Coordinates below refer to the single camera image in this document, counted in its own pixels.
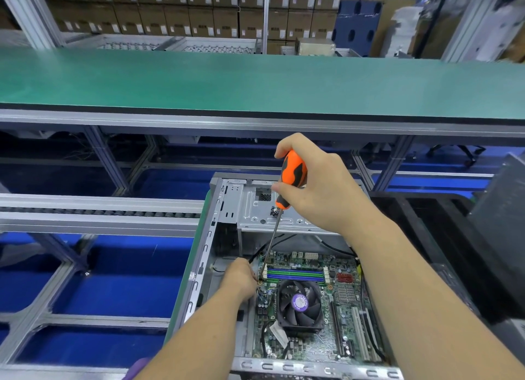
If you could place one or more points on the person's right forearm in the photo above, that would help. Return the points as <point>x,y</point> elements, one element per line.
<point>439,310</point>

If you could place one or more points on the green motherboard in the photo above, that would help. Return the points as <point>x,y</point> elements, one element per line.
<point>344,314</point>

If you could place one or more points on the grey flat metal rail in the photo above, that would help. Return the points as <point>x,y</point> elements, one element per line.
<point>90,214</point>

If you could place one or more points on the green conveyor belt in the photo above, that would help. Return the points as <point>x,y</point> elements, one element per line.
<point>164,80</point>

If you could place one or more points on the person's left hand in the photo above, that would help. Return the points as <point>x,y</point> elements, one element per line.
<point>239,279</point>

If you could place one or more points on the person's right hand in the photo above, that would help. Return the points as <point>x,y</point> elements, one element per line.
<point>324,187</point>

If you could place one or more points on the stack of cardboard boxes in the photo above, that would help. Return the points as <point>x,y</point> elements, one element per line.
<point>189,14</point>

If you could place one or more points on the person's left forearm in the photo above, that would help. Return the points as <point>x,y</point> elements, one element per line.
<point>189,343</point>

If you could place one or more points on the grey metal computer case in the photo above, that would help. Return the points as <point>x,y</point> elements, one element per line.
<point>221,220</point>

